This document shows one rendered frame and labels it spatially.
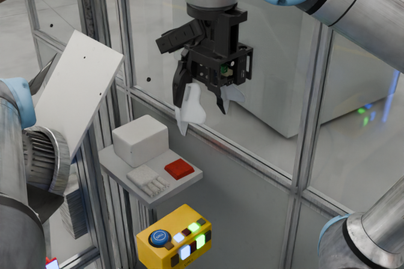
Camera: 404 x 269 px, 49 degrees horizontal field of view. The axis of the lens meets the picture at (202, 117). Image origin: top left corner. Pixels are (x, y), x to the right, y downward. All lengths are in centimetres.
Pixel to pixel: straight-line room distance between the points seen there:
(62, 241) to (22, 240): 227
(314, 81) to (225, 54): 56
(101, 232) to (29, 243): 131
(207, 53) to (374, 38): 25
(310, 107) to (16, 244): 94
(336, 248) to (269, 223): 69
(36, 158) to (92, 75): 28
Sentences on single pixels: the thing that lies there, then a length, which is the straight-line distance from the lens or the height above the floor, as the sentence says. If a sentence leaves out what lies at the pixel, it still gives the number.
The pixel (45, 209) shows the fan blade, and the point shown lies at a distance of 102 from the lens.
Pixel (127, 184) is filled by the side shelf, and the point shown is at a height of 86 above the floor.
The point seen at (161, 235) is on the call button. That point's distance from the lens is 109.
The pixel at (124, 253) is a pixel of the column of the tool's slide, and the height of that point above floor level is 12.
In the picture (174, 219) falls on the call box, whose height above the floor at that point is 107.
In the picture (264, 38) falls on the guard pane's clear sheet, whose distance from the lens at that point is 123.
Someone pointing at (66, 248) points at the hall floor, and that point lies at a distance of 259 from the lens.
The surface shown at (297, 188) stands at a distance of 135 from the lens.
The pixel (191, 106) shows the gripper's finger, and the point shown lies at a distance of 68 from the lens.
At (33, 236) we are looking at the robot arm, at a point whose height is 162.
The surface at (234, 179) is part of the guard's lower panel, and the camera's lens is 154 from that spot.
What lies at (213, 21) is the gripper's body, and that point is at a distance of 63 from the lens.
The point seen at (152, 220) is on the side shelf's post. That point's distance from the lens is 184.
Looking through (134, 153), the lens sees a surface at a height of 93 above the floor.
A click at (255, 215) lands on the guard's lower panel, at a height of 78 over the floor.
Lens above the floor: 188
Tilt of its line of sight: 33 degrees down
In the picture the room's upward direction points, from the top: straight up
